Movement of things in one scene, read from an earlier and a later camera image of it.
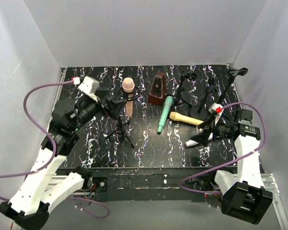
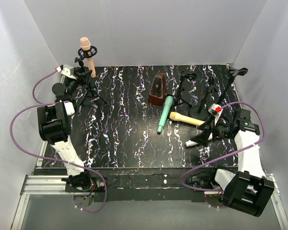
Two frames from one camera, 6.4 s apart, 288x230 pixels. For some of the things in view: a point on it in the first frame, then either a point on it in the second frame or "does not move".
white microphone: [191, 143] does not move
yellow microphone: [178, 117] does not move
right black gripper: [213, 131] does not move
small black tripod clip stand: [190, 76] does not move
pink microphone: [128, 85] -> [85, 44]
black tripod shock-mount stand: [122, 127] -> [84, 53]
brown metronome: [158, 91] does not move
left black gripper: [105, 106] -> [79, 73]
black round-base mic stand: [201, 112] does not move
